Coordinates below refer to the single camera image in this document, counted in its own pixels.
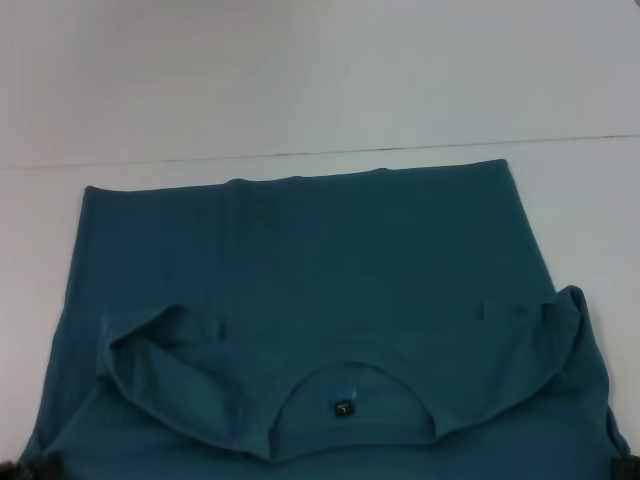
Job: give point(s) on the teal blue FREE t-shirt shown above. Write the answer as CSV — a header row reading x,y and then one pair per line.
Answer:
x,y
320,275

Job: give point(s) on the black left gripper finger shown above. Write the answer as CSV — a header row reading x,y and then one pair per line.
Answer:
x,y
52,462

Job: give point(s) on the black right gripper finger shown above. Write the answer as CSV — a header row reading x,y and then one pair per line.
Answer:
x,y
627,470

